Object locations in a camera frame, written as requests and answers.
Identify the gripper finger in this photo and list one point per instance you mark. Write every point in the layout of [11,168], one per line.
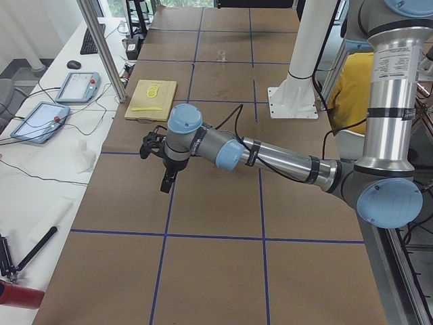
[167,181]

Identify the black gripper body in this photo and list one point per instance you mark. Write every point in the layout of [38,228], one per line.
[172,165]

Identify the clear glass cup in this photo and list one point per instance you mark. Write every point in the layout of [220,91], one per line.
[222,56]

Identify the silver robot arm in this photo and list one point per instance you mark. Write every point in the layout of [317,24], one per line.
[378,186]

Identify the yellow plastic knife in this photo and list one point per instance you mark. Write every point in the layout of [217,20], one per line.
[149,108]

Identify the wooden cutting board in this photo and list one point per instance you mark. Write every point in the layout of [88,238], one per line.
[163,99]

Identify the white crumpled tissue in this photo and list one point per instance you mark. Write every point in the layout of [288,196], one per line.
[83,158]

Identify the far blue teach pendant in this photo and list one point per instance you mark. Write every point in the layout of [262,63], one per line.
[78,87]

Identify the blue teach pendant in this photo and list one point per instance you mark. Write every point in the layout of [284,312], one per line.
[78,87]
[41,123]

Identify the white foam block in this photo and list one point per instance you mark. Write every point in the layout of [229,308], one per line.
[50,218]

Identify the black rod tool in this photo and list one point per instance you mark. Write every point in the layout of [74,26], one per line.
[39,245]

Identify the black power box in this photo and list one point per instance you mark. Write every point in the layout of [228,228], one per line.
[133,47]

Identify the near blue teach pendant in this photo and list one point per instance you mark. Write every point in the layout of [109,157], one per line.
[41,123]

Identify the black computer mouse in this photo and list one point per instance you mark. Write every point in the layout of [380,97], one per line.
[73,64]

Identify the black keyboard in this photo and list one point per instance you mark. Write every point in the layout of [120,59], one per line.
[88,44]

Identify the person in yellow shirt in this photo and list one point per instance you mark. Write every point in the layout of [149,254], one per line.
[349,100]

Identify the red cylinder bottle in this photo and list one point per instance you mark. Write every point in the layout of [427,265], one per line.
[14,295]

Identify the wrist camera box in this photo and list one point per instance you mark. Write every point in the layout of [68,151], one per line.
[153,143]

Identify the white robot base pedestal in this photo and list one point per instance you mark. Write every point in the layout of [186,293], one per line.
[295,98]

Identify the aluminium frame post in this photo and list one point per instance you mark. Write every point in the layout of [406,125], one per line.
[92,23]

